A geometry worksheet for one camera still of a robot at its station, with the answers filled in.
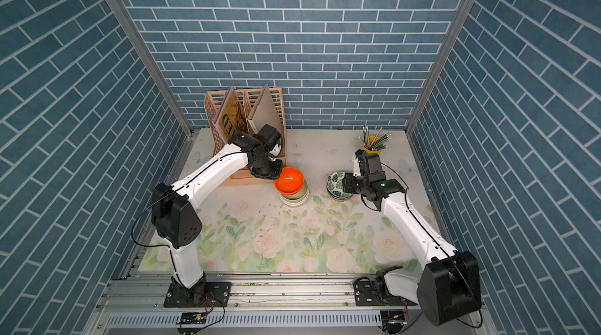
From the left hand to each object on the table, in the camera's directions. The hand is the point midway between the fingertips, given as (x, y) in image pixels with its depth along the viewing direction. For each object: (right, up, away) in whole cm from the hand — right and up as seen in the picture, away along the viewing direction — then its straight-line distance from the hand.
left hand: (284, 177), depth 85 cm
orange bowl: (+2, -2, +2) cm, 3 cm away
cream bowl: (+7, -10, +4) cm, 13 cm away
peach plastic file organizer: (-18, +33, +18) cm, 42 cm away
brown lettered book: (-22, +22, +8) cm, 33 cm away
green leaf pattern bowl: (+20, -4, +12) cm, 23 cm away
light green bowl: (+6, -6, +1) cm, 9 cm away
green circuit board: (-27, -43, -13) cm, 52 cm away
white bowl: (+4, -9, +2) cm, 10 cm away
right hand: (+23, -1, -1) cm, 23 cm away
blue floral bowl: (+21, -9, +6) cm, 24 cm away
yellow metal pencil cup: (+38, +12, +20) cm, 45 cm away
